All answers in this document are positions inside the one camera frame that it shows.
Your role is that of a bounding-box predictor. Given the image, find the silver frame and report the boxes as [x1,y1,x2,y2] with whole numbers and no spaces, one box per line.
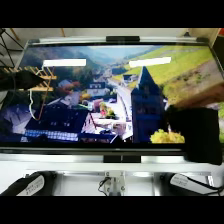
[0,146,224,197]

